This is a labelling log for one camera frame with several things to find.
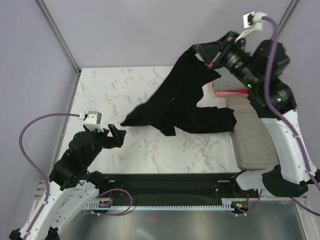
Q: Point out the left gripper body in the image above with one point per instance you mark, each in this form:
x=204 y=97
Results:
x=102 y=140

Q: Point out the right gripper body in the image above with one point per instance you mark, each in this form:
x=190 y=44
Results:
x=227 y=50

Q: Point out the black t-shirt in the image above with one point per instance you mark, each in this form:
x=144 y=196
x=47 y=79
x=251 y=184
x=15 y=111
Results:
x=174 y=104

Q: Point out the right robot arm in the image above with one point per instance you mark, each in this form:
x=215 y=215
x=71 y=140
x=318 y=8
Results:
x=274 y=103

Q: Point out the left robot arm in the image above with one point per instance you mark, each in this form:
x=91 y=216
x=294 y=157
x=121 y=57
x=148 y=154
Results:
x=71 y=186

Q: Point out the folded grey t-shirt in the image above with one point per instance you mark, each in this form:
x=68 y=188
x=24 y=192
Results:
x=227 y=81

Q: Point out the folded peach t-shirt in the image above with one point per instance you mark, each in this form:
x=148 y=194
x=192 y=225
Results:
x=223 y=94

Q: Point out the folded red t-shirt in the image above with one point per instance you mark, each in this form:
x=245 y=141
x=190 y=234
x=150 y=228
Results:
x=238 y=91

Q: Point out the clear plastic bin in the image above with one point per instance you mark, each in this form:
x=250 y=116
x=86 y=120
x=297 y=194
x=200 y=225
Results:
x=252 y=143

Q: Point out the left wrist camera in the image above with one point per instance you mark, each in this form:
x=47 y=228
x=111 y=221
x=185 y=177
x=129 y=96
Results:
x=92 y=121

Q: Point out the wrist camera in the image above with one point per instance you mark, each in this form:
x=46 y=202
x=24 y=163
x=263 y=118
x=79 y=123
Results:
x=253 y=20
x=92 y=121

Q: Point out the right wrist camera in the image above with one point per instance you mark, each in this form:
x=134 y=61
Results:
x=253 y=20

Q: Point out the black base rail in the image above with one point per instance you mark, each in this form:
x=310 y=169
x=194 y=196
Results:
x=177 y=189

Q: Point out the right aluminium frame post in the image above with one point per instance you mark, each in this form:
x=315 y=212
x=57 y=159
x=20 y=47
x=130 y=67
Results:
x=293 y=4

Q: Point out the aluminium frame post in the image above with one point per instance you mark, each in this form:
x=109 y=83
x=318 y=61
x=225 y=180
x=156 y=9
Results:
x=58 y=35
x=293 y=4

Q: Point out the white slotted cable duct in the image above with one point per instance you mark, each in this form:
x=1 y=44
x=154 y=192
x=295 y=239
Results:
x=224 y=205

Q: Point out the left aluminium frame post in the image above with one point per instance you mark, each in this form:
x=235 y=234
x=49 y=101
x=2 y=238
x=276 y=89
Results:
x=58 y=35

